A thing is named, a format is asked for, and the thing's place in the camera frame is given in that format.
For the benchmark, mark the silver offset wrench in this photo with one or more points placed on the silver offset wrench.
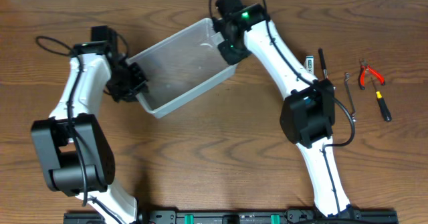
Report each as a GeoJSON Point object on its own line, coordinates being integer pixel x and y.
{"type": "Point", "coordinates": [353, 113]}

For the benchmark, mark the clear plastic container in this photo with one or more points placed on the clear plastic container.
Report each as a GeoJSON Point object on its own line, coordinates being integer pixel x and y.
{"type": "Point", "coordinates": [181, 67]}

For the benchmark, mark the blue white screwdriver box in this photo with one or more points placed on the blue white screwdriver box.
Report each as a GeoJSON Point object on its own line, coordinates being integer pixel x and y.
{"type": "Point", "coordinates": [309, 64]}

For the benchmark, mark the yellow black screwdriver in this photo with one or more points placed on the yellow black screwdriver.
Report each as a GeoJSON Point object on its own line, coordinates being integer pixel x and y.
{"type": "Point", "coordinates": [382, 104]}

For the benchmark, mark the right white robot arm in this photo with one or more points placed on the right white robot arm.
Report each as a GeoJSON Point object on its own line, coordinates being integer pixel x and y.
{"type": "Point", "coordinates": [307, 114]}

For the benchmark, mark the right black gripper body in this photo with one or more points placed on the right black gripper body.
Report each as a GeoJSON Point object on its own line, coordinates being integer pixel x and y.
{"type": "Point", "coordinates": [233, 51]}

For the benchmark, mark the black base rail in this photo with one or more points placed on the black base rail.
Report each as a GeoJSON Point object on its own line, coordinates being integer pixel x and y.
{"type": "Point", "coordinates": [268, 217]}

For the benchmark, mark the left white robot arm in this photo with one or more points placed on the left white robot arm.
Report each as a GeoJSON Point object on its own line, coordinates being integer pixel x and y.
{"type": "Point", "coordinates": [73, 152]}

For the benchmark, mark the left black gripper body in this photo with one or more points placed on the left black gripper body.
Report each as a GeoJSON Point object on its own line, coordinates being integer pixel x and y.
{"type": "Point", "coordinates": [127, 82]}

